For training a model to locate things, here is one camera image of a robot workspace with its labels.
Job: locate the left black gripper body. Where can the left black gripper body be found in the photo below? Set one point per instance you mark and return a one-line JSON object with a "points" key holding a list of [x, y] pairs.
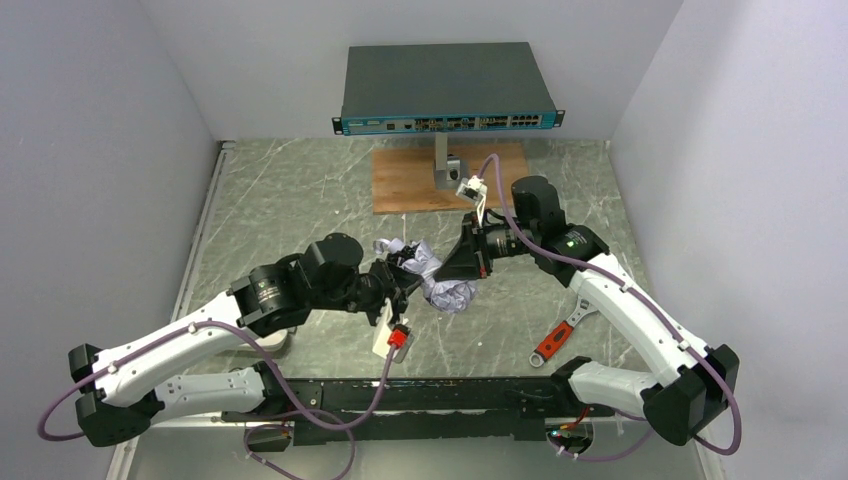
{"points": [[390, 282]]}

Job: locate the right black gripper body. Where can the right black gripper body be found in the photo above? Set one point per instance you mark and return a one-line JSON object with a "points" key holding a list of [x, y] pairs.
{"points": [[479, 247]]}

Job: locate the beige umbrella case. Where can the beige umbrella case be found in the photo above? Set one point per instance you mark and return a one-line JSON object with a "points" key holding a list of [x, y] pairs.
{"points": [[274, 341]]}

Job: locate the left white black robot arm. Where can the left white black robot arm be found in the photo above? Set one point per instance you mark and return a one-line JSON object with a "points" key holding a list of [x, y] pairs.
{"points": [[123, 391]]}

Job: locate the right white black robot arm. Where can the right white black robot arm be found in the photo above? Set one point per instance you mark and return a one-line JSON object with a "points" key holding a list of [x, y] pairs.
{"points": [[688, 384]]}

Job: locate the wooden base board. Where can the wooden base board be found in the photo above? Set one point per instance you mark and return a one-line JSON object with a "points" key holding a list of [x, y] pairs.
{"points": [[403, 180]]}

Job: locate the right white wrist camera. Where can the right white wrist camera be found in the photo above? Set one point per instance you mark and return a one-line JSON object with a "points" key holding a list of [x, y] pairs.
{"points": [[473, 190]]}

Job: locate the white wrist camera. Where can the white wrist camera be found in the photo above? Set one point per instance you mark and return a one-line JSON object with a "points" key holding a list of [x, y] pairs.
{"points": [[391, 332], [473, 190]]}

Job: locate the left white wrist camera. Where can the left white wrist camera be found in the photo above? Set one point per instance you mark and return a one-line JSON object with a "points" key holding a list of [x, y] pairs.
{"points": [[391, 332]]}

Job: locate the grey metal stand post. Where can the grey metal stand post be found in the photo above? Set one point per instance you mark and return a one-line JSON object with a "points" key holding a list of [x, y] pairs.
{"points": [[448, 169]]}

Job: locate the red handled adjustable wrench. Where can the red handled adjustable wrench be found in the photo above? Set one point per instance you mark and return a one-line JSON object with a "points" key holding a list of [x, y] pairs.
{"points": [[559, 335]]}

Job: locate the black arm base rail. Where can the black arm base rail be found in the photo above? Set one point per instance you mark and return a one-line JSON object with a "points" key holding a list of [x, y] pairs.
{"points": [[522, 408]]}

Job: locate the teal grey network switch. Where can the teal grey network switch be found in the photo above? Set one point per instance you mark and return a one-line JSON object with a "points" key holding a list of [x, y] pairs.
{"points": [[444, 88]]}

